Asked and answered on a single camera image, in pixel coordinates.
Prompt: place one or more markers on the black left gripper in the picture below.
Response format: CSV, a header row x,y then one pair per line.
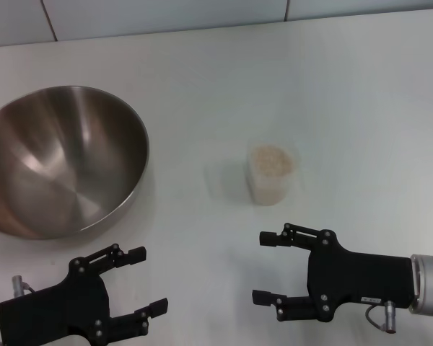
x,y
57,310

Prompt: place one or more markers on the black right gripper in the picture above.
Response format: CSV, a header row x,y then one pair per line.
x,y
361,277

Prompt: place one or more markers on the clear plastic cup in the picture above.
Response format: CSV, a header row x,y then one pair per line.
x,y
254,187

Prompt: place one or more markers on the stainless steel mixing bowl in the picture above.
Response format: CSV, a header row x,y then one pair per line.
x,y
57,162

